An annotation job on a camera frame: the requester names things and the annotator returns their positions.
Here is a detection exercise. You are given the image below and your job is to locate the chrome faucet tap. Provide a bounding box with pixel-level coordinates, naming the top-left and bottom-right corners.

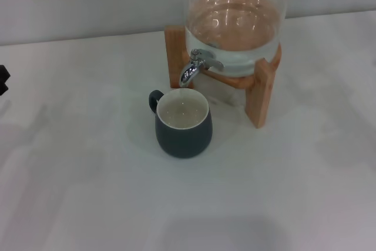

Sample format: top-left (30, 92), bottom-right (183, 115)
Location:
top-left (179, 48), bottom-right (226, 89)

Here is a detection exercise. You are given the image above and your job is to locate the black ceramic cup white inside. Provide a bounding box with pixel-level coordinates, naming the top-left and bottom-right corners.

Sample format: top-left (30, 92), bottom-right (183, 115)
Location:
top-left (148, 88), bottom-right (213, 159)

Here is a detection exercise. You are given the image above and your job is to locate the glass water dispenser jar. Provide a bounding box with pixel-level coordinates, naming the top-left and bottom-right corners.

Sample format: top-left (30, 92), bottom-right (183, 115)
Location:
top-left (184, 0), bottom-right (296, 78)

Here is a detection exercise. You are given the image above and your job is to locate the wooden dispenser stand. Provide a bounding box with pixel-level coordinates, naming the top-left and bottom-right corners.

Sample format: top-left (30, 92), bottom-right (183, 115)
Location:
top-left (164, 24), bottom-right (283, 130)

